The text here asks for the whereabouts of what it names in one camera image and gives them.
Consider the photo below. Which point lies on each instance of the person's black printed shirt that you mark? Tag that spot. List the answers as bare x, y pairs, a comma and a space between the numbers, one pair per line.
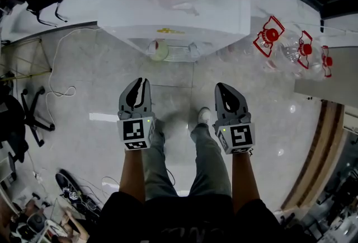
190, 222

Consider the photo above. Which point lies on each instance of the white water dispenser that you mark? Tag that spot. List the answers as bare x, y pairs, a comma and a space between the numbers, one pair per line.
218, 20

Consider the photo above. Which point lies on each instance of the white drawer unit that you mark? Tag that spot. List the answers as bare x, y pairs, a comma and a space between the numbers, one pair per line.
351, 118

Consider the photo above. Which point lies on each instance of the person's left leg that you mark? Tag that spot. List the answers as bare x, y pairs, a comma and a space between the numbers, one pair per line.
158, 169

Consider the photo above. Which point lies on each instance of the person's white right shoe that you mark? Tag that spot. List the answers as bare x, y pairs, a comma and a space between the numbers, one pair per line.
204, 116

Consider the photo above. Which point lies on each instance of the person's right forearm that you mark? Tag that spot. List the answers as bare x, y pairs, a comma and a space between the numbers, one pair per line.
244, 183

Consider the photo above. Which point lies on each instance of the person's leg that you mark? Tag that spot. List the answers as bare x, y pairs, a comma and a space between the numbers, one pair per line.
209, 163
158, 169

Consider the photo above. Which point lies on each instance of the round white side table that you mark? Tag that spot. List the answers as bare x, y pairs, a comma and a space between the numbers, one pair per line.
28, 68

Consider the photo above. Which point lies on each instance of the person's left forearm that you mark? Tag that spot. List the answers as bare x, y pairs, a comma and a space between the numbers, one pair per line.
132, 177

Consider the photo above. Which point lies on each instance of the black office chair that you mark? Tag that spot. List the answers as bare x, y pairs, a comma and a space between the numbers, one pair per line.
16, 118

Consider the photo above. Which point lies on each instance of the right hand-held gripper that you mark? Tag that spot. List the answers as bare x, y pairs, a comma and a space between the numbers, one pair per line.
237, 135

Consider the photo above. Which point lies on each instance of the black skateboard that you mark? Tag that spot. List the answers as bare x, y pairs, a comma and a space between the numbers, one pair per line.
70, 191

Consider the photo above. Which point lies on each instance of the wooden floor panel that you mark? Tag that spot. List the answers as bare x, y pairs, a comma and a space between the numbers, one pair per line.
316, 158

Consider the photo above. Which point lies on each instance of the clear plastic cup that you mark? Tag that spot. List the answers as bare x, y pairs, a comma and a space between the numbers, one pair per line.
160, 53

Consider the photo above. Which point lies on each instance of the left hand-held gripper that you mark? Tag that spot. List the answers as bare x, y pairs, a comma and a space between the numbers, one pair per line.
134, 131

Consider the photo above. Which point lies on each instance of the person's right leg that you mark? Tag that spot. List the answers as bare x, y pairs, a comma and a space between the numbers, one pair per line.
209, 163

